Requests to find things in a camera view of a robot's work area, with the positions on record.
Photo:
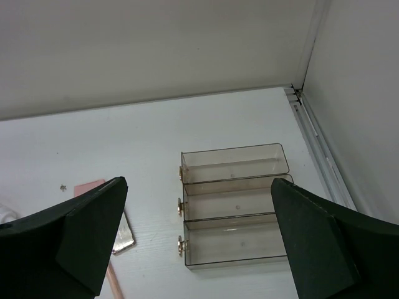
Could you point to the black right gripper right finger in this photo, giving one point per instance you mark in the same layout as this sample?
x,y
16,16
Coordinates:
x,y
333,251

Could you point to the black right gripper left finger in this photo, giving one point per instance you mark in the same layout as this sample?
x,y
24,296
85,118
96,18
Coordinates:
x,y
63,251

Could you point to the gold rectangular makeup case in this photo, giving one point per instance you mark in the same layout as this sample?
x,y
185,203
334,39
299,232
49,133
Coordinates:
x,y
124,238

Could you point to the pink square compact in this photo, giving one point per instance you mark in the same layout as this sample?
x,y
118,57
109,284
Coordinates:
x,y
83,188

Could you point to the pink makeup pencil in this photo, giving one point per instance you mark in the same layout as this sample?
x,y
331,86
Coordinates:
x,y
113,282

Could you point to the aluminium rail frame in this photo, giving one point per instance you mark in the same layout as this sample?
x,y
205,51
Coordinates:
x,y
329,174

